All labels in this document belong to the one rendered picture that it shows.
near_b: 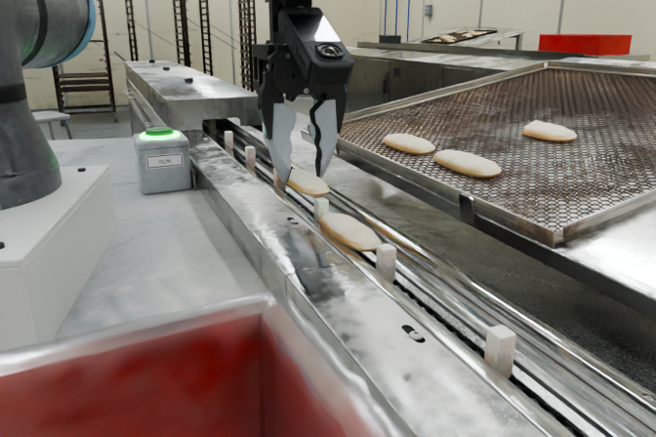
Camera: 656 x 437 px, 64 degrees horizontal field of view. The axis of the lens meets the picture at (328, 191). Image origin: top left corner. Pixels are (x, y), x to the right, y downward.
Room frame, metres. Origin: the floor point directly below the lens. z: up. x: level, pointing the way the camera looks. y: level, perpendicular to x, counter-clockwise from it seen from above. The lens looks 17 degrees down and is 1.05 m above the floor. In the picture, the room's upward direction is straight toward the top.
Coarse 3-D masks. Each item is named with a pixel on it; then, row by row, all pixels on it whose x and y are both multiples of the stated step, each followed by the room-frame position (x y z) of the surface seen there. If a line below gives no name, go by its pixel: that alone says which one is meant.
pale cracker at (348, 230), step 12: (324, 216) 0.52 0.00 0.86; (336, 216) 0.51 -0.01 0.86; (348, 216) 0.51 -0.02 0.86; (324, 228) 0.50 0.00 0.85; (336, 228) 0.48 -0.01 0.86; (348, 228) 0.47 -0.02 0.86; (360, 228) 0.47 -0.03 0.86; (348, 240) 0.45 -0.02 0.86; (360, 240) 0.45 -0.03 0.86; (372, 240) 0.45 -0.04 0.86
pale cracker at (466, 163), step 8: (440, 152) 0.60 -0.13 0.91; (448, 152) 0.59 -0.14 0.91; (456, 152) 0.58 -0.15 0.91; (464, 152) 0.58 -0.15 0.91; (440, 160) 0.58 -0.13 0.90; (448, 160) 0.57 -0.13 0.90; (456, 160) 0.56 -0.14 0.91; (464, 160) 0.56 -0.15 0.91; (472, 160) 0.55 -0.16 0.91; (480, 160) 0.55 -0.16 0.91; (488, 160) 0.54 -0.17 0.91; (448, 168) 0.56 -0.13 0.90; (456, 168) 0.55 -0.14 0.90; (464, 168) 0.54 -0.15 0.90; (472, 168) 0.53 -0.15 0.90; (480, 168) 0.53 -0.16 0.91; (488, 168) 0.53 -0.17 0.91; (496, 168) 0.53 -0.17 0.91; (472, 176) 0.53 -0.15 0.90; (480, 176) 0.52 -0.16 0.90; (488, 176) 0.52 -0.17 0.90
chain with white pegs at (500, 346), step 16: (208, 128) 1.11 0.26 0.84; (288, 192) 0.65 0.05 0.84; (304, 208) 0.59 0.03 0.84; (320, 208) 0.53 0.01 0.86; (384, 256) 0.40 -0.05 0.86; (384, 272) 0.40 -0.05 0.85; (400, 288) 0.39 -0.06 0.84; (496, 336) 0.27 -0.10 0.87; (512, 336) 0.27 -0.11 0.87; (480, 352) 0.30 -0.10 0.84; (496, 352) 0.27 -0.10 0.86; (512, 352) 0.27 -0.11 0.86; (496, 368) 0.27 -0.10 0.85; (544, 400) 0.25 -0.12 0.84; (560, 416) 0.24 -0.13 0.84; (576, 432) 0.23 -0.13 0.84
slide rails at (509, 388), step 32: (224, 128) 1.06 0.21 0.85; (256, 160) 0.79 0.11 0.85; (320, 224) 0.51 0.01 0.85; (352, 256) 0.43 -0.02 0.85; (448, 288) 0.37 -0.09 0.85; (480, 320) 0.32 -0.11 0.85; (512, 384) 0.25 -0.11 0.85; (544, 384) 0.26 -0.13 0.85; (576, 384) 0.25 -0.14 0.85; (544, 416) 0.23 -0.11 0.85; (608, 416) 0.23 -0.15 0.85
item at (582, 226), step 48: (432, 96) 0.92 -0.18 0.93; (480, 96) 0.88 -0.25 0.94; (528, 96) 0.83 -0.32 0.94; (576, 96) 0.78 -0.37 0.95; (624, 96) 0.75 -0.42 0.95; (384, 144) 0.69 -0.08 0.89; (432, 144) 0.66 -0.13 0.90; (480, 144) 0.63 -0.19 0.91; (528, 144) 0.60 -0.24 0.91; (576, 144) 0.58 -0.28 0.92; (480, 192) 0.49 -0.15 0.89; (528, 192) 0.47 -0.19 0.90; (624, 192) 0.44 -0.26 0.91
